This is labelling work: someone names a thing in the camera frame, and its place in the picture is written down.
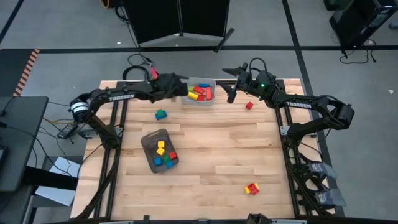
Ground red and yellow brick stack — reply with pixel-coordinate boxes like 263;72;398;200
244;182;261;196

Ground black floor cable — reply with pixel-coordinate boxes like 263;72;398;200
338;39;377;65

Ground black aluminium table frame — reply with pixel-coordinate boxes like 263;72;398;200
93;79;301;220

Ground black room divider panel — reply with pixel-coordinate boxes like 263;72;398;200
123;0;236;53

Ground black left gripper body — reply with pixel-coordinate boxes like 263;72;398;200
152;72;184;103

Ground light grey plastic bin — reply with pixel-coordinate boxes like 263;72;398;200
182;77;217;107

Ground coiled black cable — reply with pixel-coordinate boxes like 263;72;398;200
122;53;156;81

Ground dark grey plastic tray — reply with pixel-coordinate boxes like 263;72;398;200
140;128;180;174

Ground grey plastic bag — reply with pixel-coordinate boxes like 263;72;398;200
307;161;338;179
313;188;347;208

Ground white paper sheets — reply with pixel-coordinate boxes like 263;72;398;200
34;156;81;207

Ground black power strip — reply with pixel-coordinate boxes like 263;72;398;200
57;123;79;140

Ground black floor mat striped edge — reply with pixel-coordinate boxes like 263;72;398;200
0;49;40;97

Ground black computer tower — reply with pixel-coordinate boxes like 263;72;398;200
328;0;398;49

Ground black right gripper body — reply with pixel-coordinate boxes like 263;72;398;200
226;61;279;104

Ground black side desk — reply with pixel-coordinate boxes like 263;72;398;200
0;95;50;193

